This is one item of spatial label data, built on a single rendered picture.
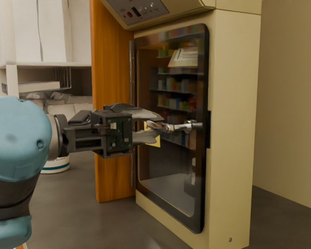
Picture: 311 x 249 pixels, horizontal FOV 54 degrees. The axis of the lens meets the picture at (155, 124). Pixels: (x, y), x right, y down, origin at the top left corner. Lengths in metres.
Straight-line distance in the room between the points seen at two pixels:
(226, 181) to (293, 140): 0.41
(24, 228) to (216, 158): 0.34
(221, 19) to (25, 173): 0.41
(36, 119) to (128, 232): 0.48
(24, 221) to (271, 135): 0.80
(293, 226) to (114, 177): 0.48
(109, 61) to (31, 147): 0.58
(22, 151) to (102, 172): 0.60
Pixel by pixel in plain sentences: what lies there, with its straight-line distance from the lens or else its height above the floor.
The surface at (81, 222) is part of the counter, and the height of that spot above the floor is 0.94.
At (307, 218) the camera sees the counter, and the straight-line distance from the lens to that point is 0.90.
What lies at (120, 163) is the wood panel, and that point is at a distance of 0.90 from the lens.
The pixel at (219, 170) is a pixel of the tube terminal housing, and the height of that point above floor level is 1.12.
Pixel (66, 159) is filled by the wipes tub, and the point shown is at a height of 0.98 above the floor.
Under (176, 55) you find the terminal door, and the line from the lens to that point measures 0.63.
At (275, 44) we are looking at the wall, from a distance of 1.03.
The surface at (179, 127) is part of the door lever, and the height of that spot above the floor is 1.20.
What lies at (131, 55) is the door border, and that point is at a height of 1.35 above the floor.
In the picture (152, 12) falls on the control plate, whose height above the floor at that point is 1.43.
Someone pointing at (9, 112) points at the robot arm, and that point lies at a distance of 0.32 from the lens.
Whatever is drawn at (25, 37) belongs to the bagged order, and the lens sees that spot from 1.86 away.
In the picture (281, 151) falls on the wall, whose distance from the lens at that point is 1.02.
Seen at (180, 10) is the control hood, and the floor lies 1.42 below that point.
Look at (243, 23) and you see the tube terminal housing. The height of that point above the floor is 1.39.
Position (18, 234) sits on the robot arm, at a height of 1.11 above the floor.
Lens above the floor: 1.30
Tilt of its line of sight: 9 degrees down
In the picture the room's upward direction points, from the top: straight up
